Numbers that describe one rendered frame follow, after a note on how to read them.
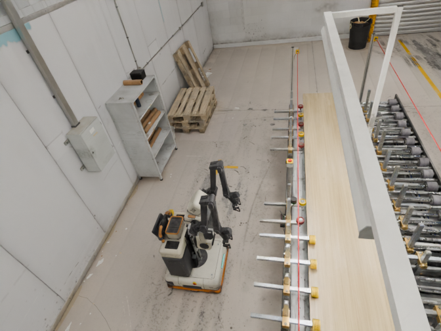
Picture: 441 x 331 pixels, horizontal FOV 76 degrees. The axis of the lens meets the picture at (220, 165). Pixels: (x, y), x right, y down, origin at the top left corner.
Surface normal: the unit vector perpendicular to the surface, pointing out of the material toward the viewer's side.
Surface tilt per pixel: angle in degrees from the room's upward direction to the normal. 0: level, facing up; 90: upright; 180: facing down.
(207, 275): 0
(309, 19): 90
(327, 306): 0
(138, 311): 0
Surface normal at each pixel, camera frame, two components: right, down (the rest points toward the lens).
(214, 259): -0.15, -0.74
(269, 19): -0.19, 0.67
